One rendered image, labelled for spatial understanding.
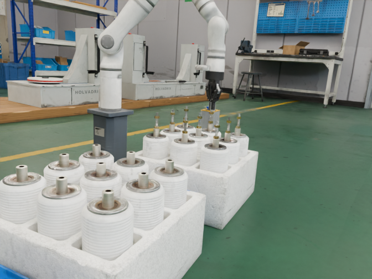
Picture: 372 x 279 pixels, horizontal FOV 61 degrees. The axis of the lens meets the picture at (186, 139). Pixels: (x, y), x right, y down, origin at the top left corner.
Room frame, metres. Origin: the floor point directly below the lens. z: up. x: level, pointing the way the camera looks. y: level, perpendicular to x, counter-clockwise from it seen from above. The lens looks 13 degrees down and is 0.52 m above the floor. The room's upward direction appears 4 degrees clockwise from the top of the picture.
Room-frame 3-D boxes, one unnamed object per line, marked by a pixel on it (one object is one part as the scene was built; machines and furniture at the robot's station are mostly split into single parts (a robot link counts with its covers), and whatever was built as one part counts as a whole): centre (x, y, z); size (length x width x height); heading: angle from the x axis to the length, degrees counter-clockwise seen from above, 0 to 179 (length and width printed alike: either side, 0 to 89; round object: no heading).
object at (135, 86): (4.36, 0.40, 0.45); 1.51 x 0.57 x 0.74; 146
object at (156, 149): (1.14, 0.11, 0.16); 0.10 x 0.10 x 0.18
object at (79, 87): (3.14, 1.24, 0.45); 0.82 x 0.57 x 0.74; 146
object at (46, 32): (5.69, 2.67, 0.90); 0.50 x 0.38 x 0.21; 57
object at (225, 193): (1.19, -0.05, 0.09); 0.39 x 0.39 x 0.18; 64
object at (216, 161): (1.04, -0.10, 0.16); 0.10 x 0.10 x 0.18
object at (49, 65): (5.68, 2.65, 0.36); 0.50 x 0.38 x 0.21; 57
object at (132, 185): (0.65, 0.09, 0.25); 0.08 x 0.08 x 0.01
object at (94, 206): (0.55, 0.14, 0.25); 0.08 x 0.08 x 0.01
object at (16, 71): (4.91, 2.78, 0.19); 0.50 x 0.41 x 0.37; 60
